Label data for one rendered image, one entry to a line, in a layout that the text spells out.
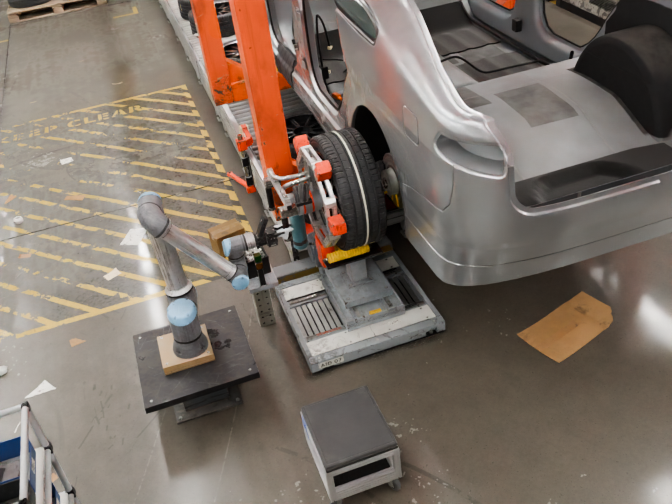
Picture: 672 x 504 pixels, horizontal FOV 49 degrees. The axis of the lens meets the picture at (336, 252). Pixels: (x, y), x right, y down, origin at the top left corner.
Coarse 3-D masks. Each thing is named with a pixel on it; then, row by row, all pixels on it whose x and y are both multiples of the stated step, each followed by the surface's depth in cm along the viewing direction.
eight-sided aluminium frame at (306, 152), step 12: (300, 156) 407; (312, 156) 397; (300, 168) 422; (312, 168) 384; (324, 180) 386; (324, 192) 382; (324, 204) 381; (336, 204) 383; (312, 216) 430; (324, 228) 424; (324, 240) 409; (336, 240) 401
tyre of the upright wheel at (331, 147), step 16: (352, 128) 400; (320, 144) 391; (336, 144) 388; (352, 144) 387; (336, 160) 381; (368, 160) 382; (336, 176) 378; (352, 176) 379; (368, 176) 381; (352, 192) 379; (368, 192) 381; (352, 208) 381; (368, 208) 384; (384, 208) 387; (352, 224) 385; (384, 224) 393; (352, 240) 394; (368, 240) 401
